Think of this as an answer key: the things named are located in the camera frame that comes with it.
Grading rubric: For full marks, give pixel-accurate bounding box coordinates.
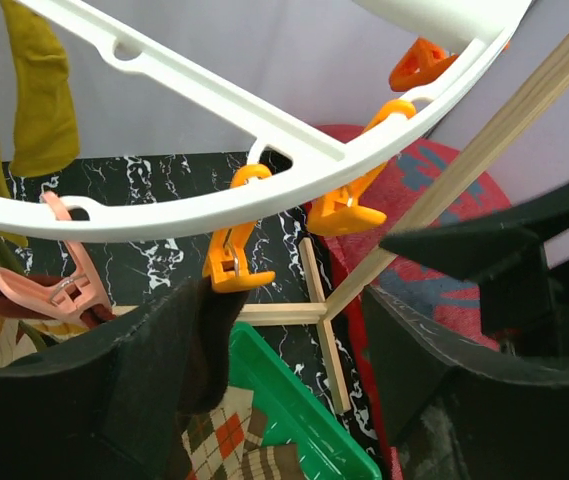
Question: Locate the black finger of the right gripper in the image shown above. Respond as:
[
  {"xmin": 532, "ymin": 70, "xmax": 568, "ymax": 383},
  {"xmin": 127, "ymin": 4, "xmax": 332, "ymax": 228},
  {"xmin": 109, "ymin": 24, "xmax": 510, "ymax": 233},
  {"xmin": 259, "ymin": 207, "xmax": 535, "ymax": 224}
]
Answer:
[{"xmin": 380, "ymin": 183, "xmax": 569, "ymax": 350}]

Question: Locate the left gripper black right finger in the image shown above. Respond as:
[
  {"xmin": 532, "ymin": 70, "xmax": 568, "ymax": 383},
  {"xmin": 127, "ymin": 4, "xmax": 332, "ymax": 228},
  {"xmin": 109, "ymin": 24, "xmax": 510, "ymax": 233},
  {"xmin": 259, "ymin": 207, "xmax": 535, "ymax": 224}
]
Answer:
[{"xmin": 362, "ymin": 286, "xmax": 569, "ymax": 479}]

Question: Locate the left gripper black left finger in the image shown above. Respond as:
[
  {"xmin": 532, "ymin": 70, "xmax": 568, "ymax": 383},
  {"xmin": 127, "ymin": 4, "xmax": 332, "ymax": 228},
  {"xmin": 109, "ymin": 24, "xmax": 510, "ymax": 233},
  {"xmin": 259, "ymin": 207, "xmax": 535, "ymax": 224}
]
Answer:
[{"xmin": 0, "ymin": 280, "xmax": 202, "ymax": 479}]

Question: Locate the brown argyle sock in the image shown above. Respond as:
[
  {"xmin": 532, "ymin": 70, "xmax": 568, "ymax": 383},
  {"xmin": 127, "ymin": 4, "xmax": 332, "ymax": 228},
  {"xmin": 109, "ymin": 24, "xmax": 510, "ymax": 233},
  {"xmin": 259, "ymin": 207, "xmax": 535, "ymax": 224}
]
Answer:
[{"xmin": 177, "ymin": 277, "xmax": 249, "ymax": 415}]

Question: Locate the white round clip hanger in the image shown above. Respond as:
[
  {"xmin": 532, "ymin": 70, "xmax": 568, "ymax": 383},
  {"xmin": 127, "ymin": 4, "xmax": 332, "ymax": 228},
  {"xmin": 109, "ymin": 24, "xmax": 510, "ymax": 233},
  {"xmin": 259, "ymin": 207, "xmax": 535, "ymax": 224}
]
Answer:
[{"xmin": 0, "ymin": 1, "xmax": 529, "ymax": 242}]

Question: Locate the red patterned pillow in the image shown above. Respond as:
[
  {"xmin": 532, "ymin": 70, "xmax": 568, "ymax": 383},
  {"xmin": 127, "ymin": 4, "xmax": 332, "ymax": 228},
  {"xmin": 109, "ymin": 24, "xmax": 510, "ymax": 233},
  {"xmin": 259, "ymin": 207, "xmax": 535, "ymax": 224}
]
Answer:
[{"xmin": 313, "ymin": 123, "xmax": 515, "ymax": 480}]

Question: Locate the orange argyle sock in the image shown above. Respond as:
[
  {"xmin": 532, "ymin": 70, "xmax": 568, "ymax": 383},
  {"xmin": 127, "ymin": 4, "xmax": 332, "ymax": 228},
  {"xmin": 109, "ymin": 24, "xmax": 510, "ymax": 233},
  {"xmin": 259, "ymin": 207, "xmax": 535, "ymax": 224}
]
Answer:
[{"xmin": 182, "ymin": 386, "xmax": 268, "ymax": 480}]

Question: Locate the pink clothespin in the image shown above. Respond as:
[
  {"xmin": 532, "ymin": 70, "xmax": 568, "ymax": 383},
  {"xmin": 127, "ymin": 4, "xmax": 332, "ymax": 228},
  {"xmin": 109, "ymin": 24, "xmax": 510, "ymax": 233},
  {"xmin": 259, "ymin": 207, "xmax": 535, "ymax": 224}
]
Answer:
[{"xmin": 0, "ymin": 190, "xmax": 114, "ymax": 324}]

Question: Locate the green plastic tray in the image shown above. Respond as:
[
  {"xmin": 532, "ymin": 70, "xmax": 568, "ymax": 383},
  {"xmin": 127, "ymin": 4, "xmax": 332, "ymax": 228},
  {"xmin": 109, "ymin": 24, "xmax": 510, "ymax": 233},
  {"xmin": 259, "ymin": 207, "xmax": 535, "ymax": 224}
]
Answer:
[{"xmin": 229, "ymin": 322, "xmax": 382, "ymax": 480}]

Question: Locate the orange clothespin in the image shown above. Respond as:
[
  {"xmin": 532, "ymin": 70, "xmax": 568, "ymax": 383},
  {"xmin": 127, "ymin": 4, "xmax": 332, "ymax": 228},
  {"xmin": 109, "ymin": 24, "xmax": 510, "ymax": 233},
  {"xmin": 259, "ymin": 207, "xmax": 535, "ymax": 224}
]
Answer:
[
  {"xmin": 388, "ymin": 37, "xmax": 510, "ymax": 93},
  {"xmin": 306, "ymin": 99, "xmax": 417, "ymax": 237},
  {"xmin": 201, "ymin": 163, "xmax": 276, "ymax": 294}
]

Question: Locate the brown beige striped sock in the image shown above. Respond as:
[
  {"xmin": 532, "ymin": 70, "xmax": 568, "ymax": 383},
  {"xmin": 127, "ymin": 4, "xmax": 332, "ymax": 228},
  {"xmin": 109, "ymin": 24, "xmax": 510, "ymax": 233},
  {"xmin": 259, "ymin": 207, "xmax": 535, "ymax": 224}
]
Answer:
[{"xmin": 239, "ymin": 443, "xmax": 306, "ymax": 480}]

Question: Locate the wooden clothes rack frame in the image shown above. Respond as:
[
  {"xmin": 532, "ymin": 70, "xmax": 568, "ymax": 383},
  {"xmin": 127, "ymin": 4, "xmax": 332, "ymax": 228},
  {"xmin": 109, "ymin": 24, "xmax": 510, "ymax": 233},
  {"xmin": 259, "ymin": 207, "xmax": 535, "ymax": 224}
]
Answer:
[{"xmin": 238, "ymin": 33, "xmax": 569, "ymax": 415}]

